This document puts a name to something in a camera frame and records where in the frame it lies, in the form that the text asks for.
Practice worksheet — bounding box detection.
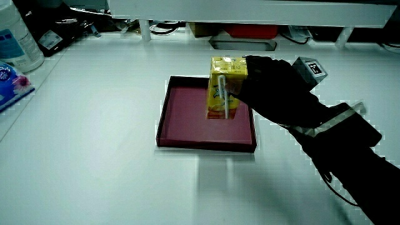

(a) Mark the person's right hand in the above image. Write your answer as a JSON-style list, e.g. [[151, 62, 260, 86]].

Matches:
[[224, 54, 332, 129]]

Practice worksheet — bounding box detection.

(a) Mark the yellow ice redtea carton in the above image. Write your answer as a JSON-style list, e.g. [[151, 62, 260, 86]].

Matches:
[[206, 56, 249, 121]]

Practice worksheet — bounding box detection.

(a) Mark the person's right forearm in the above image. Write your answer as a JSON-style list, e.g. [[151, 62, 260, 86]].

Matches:
[[287, 100, 400, 225]]

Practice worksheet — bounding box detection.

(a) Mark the grey flat tray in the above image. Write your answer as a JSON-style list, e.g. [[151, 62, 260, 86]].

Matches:
[[208, 34, 278, 52]]

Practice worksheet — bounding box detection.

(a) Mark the red box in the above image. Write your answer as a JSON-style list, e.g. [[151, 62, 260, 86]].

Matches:
[[224, 24, 279, 40]]

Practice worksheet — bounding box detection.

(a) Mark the white shelf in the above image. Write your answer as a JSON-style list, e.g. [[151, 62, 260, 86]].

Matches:
[[107, 0, 398, 29]]

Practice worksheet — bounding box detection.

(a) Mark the white shelf leg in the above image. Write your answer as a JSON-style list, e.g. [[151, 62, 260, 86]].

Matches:
[[138, 19, 153, 43], [334, 26, 356, 49]]

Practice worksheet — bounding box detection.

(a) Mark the maroon shallow tray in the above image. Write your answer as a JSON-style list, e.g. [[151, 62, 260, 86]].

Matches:
[[155, 75, 258, 154]]

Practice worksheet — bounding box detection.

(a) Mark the brown cardboard box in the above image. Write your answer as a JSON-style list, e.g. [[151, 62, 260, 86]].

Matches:
[[187, 22, 226, 39]]

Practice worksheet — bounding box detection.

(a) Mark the black plastic bag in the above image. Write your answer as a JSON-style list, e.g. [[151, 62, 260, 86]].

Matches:
[[12, 0, 96, 58]]

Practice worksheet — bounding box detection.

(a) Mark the white bottle blue label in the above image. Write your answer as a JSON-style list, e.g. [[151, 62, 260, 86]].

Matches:
[[0, 0, 46, 74]]

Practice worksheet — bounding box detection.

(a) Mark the blue tissue packet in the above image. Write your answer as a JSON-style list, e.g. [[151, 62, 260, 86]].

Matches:
[[0, 61, 36, 114]]

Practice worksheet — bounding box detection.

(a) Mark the thin black glove cable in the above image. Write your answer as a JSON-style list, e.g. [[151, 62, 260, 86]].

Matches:
[[317, 169, 359, 208]]

